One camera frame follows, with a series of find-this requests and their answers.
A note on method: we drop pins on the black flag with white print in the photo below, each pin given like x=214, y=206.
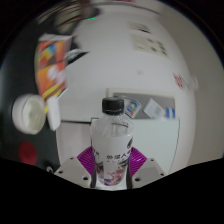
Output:
x=76, y=55

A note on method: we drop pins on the flat round red coaster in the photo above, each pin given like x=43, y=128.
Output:
x=27, y=153

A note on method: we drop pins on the white flat device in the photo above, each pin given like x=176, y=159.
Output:
x=53, y=113

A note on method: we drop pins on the dark wooden chair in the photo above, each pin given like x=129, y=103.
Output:
x=66, y=16

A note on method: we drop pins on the colourful printed flat box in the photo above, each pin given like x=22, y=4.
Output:
x=51, y=66

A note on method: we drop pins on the small white wall poster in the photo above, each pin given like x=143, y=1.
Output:
x=140, y=27

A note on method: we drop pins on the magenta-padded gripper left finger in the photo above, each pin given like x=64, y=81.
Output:
x=73, y=171

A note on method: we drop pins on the clear bottle with printed label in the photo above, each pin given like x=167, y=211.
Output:
x=111, y=150

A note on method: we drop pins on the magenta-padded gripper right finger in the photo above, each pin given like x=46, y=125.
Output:
x=150, y=172

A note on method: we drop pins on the large white wall poster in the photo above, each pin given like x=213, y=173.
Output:
x=150, y=44

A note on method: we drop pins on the grey framed notice board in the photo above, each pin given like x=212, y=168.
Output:
x=150, y=103

